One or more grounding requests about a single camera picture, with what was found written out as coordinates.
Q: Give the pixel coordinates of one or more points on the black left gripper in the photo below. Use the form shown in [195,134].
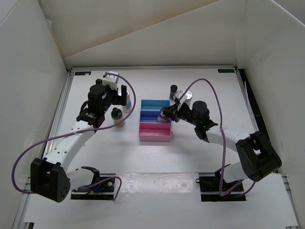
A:
[119,100]

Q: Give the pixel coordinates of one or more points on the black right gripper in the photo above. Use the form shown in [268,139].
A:
[175,110]

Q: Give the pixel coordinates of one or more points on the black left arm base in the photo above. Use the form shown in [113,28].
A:
[87,183]

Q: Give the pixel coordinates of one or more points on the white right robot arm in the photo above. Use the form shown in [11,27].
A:
[257,157]

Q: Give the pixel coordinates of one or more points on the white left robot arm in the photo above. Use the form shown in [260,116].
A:
[49,176]

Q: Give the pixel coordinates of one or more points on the silver-lid salt bottle left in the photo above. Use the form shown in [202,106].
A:
[127,108]

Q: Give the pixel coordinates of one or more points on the silver-lid salt bottle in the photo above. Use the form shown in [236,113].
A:
[127,108]
[188,98]

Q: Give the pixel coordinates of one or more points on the silver-lid salt bottle right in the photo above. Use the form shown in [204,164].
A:
[188,98]

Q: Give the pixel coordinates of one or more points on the dark blue tray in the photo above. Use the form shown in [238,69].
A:
[151,116]

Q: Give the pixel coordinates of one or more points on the light blue tray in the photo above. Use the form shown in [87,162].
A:
[154,105]

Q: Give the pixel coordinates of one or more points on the small black-cap spice bottle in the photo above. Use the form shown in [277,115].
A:
[173,91]

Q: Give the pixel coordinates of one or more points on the pink tray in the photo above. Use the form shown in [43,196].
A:
[155,132]

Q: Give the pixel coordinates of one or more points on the dark table label left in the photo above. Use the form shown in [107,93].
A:
[82,73]

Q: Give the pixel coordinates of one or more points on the dark table label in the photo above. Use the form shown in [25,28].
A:
[82,73]
[226,71]

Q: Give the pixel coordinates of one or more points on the dark table label right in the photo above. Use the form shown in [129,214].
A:
[226,71]

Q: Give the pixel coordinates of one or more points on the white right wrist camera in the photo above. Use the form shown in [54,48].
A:
[180,97]

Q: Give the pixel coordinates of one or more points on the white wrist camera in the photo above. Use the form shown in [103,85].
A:
[180,97]
[110,78]

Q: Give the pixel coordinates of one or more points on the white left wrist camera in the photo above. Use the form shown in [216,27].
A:
[110,78]

